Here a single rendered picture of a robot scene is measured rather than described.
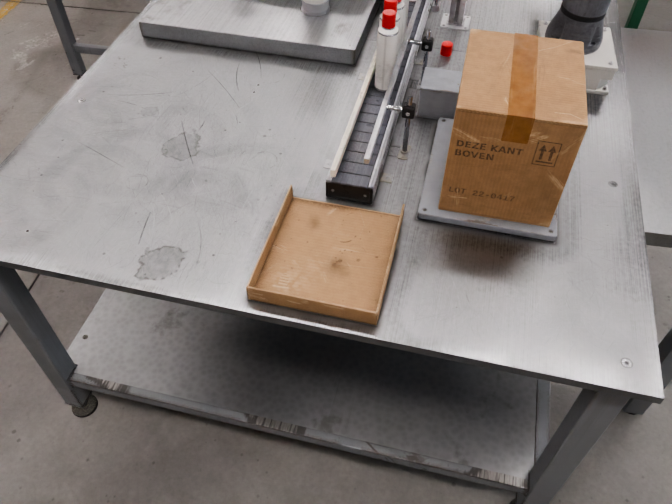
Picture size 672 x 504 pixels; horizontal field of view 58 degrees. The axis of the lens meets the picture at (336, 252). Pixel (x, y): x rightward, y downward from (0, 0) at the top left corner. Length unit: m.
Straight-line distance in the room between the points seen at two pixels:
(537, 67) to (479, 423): 0.96
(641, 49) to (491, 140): 0.97
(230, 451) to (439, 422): 0.65
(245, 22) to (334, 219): 0.82
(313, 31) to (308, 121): 0.37
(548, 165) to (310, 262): 0.51
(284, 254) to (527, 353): 0.52
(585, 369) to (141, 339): 1.30
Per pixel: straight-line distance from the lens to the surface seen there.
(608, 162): 1.63
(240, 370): 1.84
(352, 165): 1.40
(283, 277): 1.24
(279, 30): 1.91
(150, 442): 2.04
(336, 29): 1.91
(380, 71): 1.61
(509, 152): 1.24
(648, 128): 1.78
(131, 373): 1.91
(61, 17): 3.37
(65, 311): 2.41
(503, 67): 1.32
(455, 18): 2.06
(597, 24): 1.83
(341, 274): 1.24
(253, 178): 1.46
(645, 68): 2.03
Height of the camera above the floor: 1.80
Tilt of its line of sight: 49 degrees down
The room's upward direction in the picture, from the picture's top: straight up
